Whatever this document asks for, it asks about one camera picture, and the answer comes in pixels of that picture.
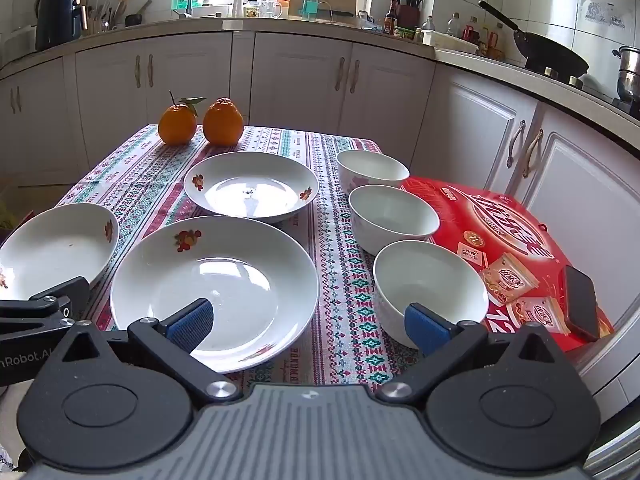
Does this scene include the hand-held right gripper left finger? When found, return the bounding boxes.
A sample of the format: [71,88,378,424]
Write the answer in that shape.
[60,298,240,407]

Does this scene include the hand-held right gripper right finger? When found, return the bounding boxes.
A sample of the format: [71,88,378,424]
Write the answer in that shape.
[376,302,558,405]

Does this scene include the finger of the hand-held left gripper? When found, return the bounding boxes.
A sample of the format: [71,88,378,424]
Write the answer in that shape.
[0,277,91,333]

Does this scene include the white floral plate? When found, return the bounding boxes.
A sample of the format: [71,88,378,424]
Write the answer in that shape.
[0,203,121,304]
[183,151,319,225]
[110,216,321,374]

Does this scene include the white floral bowl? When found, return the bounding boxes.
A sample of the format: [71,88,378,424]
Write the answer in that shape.
[336,150,411,197]
[348,185,441,256]
[373,240,490,351]

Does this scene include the patterned tablecloth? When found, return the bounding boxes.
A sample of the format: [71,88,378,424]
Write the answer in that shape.
[55,124,426,396]

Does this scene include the red printed carton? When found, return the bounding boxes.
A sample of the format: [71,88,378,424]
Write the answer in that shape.
[402,176,616,353]

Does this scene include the black smartphone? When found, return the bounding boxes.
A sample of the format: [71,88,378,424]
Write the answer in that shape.
[564,265,601,342]

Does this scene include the orange with leaf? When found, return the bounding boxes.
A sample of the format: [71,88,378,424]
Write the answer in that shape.
[158,91,207,147]

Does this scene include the bumpy orange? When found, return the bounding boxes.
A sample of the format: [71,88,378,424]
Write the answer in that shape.
[202,97,245,147]

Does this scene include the white countertop appliance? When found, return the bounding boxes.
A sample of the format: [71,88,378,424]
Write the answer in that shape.
[0,25,38,65]

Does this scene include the utensil holder with utensils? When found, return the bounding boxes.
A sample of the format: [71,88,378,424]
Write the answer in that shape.
[80,0,127,36]

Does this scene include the small black pan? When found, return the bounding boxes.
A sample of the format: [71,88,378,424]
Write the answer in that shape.
[125,0,153,27]

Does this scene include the white plastic tray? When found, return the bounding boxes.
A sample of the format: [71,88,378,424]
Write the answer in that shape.
[421,30,479,55]

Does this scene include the gas stove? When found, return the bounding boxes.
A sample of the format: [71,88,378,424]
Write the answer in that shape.
[525,65,640,118]

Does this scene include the black wok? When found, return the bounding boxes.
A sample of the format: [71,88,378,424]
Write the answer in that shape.
[477,0,591,78]

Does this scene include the knife block with knives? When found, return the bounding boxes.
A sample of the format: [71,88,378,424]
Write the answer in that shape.
[397,0,425,31]

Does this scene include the beige kitchen countertop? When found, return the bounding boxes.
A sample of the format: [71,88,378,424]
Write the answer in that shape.
[0,14,640,153]

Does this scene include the steel pot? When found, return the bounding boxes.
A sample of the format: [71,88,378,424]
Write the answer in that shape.
[612,46,640,103]

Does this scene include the wall decal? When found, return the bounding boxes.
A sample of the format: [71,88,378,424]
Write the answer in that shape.
[580,0,626,28]

